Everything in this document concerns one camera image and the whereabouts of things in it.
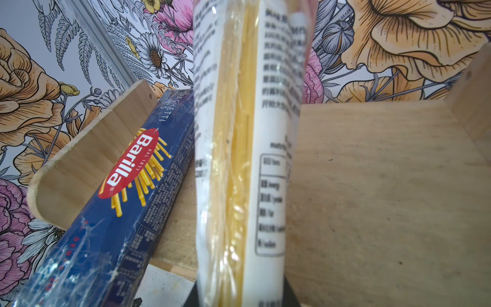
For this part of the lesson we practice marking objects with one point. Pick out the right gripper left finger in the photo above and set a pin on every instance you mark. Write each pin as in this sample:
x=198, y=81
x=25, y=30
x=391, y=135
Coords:
x=192, y=299

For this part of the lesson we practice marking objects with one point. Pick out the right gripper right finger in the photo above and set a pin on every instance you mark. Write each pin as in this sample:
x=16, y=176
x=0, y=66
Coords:
x=289, y=298

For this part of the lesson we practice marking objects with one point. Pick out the blue Barilla spaghetti box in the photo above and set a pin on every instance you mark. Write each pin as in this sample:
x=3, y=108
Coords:
x=102, y=257

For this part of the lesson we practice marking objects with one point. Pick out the red spaghetti bag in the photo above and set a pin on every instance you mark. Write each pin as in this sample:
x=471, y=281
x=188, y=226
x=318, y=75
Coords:
x=250, y=60

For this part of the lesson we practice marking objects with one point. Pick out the wooden two-tier shelf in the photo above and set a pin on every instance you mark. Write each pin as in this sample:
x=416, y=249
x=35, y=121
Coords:
x=389, y=202

